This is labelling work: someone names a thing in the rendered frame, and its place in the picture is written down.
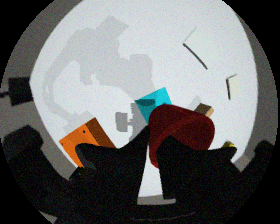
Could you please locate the tan flat bar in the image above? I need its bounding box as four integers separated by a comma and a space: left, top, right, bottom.
194, 103, 215, 118

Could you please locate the yellow rectangular block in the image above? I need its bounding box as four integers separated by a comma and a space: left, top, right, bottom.
221, 141, 235, 148

